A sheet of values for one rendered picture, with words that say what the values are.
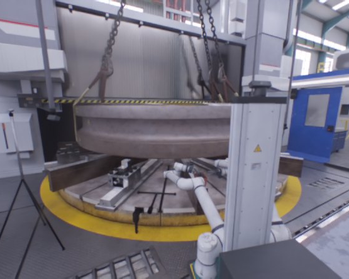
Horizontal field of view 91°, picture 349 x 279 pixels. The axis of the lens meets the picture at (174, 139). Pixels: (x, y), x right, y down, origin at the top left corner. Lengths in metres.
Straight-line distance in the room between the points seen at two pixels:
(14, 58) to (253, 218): 3.61
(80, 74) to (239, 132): 4.81
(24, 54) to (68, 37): 2.17
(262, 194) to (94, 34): 5.32
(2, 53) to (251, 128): 3.43
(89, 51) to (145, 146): 3.41
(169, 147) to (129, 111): 0.88
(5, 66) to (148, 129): 2.23
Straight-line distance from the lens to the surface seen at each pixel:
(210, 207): 1.76
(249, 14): 7.30
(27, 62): 3.59
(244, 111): 1.11
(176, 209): 2.63
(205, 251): 1.56
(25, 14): 4.21
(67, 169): 3.57
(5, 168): 5.90
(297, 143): 7.36
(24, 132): 5.21
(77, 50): 5.55
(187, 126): 2.97
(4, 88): 4.64
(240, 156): 1.15
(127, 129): 3.17
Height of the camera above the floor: 1.73
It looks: 11 degrees down
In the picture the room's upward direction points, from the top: straight up
